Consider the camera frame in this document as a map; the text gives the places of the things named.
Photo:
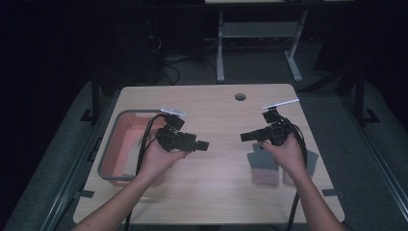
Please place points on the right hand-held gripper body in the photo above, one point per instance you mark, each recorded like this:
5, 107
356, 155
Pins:
275, 133

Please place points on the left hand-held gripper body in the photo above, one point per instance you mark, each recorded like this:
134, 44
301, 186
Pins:
174, 139

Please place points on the pink basin with grey rim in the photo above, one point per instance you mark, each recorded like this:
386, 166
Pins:
118, 144

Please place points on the person's right hand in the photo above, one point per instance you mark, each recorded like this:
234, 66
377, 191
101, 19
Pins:
288, 157

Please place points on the person's left hand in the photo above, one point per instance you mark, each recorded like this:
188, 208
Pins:
154, 160

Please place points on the grey and pink fingerless glove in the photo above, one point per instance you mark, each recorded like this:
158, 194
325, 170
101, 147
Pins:
312, 160
264, 166

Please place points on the black metal stand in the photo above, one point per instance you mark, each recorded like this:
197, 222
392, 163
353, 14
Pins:
361, 102
95, 99

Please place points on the grey metal rail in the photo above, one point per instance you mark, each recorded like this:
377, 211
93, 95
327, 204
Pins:
375, 154
73, 173

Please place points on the grey metal desk frame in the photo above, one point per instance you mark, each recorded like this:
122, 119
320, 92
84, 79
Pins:
256, 29

